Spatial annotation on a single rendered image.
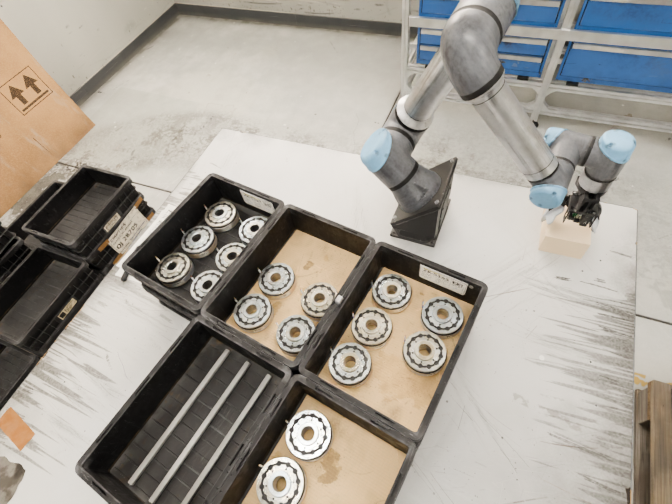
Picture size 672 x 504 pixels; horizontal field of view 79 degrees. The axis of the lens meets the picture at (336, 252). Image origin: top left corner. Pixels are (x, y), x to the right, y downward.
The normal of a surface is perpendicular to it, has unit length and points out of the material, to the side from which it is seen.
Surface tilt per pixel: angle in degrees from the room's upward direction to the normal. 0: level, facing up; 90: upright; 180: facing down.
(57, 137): 72
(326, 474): 0
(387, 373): 0
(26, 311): 0
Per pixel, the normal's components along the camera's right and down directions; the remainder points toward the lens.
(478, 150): -0.11, -0.55
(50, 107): 0.84, 0.11
